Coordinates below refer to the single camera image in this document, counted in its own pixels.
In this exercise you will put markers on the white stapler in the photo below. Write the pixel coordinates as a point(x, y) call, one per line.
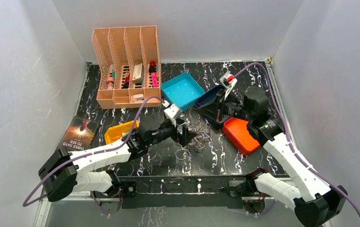
point(138, 98)

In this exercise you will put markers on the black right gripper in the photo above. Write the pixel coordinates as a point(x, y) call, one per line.
point(210, 110)

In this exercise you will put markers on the dark book with sunset cover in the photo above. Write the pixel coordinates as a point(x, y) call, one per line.
point(79, 134)

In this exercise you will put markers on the dark blue plastic tray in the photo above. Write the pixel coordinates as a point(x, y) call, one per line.
point(207, 97)

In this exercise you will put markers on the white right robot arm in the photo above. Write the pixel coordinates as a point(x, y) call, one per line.
point(313, 200)

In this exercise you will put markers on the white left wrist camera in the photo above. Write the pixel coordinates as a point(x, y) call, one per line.
point(172, 113)

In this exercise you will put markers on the orange plastic tray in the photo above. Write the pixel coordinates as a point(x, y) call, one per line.
point(236, 131)

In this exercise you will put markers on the teal plastic tray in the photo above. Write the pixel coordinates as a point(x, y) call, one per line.
point(183, 91)

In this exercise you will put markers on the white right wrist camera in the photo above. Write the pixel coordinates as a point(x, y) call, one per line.
point(228, 81)

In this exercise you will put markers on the pink tape roll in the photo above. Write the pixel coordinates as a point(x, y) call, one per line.
point(110, 83)

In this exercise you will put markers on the red capped black bottle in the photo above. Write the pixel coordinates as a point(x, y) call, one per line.
point(152, 67)

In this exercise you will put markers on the yellow plastic parts bin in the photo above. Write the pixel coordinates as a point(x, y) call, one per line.
point(115, 133)

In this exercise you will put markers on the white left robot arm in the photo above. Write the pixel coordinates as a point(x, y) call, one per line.
point(67, 172)

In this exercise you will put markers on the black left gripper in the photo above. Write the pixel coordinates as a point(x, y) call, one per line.
point(181, 132)

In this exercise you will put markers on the small white box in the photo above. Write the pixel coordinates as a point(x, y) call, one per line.
point(138, 73)

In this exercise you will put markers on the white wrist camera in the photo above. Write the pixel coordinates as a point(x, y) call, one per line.
point(228, 81)
point(172, 113)

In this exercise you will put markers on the peach plastic file organizer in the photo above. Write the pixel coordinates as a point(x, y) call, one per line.
point(118, 49)

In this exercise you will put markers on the pink marker pen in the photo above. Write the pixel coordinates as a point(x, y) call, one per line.
point(154, 79)

